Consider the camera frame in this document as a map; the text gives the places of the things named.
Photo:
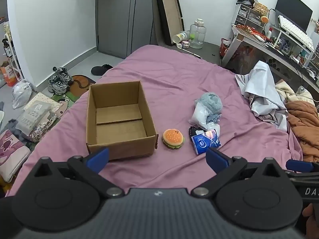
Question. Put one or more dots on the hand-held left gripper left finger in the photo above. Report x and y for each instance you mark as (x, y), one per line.
(97, 158)

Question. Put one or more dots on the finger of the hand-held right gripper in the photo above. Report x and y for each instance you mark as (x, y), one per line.
(299, 165)

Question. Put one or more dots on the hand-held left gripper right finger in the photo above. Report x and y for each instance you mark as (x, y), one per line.
(217, 158)

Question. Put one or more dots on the blue tissue packet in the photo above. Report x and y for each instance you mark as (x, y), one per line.
(204, 143)

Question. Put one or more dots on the brown cardboard box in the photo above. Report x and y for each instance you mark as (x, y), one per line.
(119, 127)

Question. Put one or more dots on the frayed denim fabric piece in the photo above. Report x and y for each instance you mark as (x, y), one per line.
(213, 117)

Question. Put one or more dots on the burger plush toy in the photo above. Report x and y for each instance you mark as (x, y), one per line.
(172, 138)

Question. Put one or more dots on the fluffy grey-blue hat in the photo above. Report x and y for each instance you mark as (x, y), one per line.
(211, 102)

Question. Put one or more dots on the person's right hand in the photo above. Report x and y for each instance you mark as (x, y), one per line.
(307, 210)

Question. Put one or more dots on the black fabric item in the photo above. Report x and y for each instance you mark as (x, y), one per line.
(194, 130)

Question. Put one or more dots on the brown blanket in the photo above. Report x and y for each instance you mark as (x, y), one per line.
(304, 124)

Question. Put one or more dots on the white plastic bag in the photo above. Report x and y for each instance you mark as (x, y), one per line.
(199, 117)

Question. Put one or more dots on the cartoon floor mat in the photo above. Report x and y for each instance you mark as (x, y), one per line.
(79, 84)

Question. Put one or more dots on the grey plastic parcel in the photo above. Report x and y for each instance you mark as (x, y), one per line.
(33, 117)

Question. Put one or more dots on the cream blanket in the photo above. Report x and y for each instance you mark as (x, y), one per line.
(284, 89)

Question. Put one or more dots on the grey white sneaker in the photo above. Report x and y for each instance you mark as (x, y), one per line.
(56, 86)
(63, 76)

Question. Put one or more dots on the patterned white box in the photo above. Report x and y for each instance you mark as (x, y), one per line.
(41, 97)

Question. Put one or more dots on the white garment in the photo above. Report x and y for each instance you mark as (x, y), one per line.
(261, 87)

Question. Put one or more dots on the pink cartoon cushion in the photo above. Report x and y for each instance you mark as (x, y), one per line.
(12, 154)

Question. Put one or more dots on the black slipper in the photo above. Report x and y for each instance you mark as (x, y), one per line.
(101, 69)

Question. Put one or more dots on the pink bed sheet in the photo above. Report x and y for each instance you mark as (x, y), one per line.
(174, 79)

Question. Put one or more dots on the clear plastic bag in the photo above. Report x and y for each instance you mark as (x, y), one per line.
(22, 94)

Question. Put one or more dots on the thin stick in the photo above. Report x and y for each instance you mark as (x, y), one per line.
(190, 52)

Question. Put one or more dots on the red waste bin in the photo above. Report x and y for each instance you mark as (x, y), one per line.
(224, 47)

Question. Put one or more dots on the white desk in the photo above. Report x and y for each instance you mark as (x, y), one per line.
(233, 43)

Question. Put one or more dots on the small pink white box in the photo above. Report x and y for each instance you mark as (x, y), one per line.
(183, 45)

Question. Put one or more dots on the orange cardboard box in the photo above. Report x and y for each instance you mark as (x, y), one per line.
(8, 74)

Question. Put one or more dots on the clear plastic water jug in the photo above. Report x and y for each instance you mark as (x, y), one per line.
(197, 34)

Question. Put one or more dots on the paper cup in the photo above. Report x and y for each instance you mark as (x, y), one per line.
(179, 37)

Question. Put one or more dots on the white monitor riser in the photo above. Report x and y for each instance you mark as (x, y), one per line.
(279, 38)

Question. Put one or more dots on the white storage rack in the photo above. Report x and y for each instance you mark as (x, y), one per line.
(15, 59)

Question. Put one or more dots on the white keyboard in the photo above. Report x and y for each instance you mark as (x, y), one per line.
(296, 33)

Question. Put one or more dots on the small white bottle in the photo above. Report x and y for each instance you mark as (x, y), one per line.
(269, 32)

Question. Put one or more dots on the grey door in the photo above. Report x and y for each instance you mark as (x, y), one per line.
(119, 17)

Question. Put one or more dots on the dark bottle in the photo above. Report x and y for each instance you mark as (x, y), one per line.
(7, 47)

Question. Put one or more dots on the grey desktop drawer organizer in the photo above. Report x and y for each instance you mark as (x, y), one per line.
(245, 15)

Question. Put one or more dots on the black-framed cardboard tray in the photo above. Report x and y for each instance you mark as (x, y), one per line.
(170, 15)

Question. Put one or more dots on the black computer monitor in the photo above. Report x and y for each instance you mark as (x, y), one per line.
(294, 10)

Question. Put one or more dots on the woven basket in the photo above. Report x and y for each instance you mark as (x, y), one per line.
(260, 8)

